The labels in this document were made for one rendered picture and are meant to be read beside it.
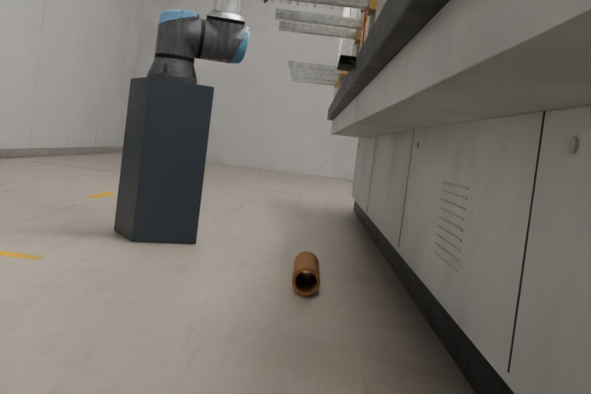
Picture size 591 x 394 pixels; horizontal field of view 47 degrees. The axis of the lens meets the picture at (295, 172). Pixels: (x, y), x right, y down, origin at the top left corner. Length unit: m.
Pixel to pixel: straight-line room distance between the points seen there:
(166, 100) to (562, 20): 2.15
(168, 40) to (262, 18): 7.43
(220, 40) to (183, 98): 0.27
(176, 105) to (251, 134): 7.34
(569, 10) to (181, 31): 2.23
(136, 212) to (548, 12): 2.15
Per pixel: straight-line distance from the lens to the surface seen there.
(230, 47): 2.63
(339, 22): 2.21
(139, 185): 2.51
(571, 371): 0.91
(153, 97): 2.51
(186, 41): 2.61
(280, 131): 9.83
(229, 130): 9.88
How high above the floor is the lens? 0.43
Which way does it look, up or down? 2 degrees down
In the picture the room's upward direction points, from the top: 7 degrees clockwise
